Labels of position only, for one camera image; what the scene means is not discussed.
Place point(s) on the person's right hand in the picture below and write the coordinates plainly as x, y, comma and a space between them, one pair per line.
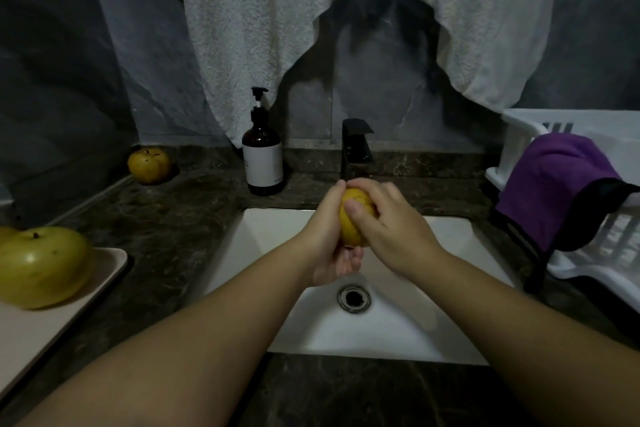
400, 231

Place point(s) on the person's left hand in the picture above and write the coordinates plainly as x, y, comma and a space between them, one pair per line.
320, 237

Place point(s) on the black faucet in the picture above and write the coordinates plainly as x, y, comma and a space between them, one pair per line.
355, 146

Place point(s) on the dark soap pump bottle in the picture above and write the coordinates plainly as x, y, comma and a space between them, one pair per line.
263, 153

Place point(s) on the purple cloth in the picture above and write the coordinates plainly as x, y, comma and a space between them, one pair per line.
555, 187

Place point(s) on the group of yellow apples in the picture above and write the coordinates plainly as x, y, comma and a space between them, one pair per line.
149, 164

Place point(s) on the beige plastic tray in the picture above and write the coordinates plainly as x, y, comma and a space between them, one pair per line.
80, 312

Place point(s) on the person's right forearm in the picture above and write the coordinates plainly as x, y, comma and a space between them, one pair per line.
540, 337

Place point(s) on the person's left forearm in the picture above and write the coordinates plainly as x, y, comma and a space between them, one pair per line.
160, 352

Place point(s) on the metal sink drain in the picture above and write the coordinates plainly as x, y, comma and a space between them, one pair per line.
354, 298

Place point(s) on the white sink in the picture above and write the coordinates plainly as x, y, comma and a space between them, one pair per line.
440, 322

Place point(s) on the white plastic basket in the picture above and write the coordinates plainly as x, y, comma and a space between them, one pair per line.
610, 257

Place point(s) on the white hanging towel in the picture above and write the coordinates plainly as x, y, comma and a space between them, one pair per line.
240, 31

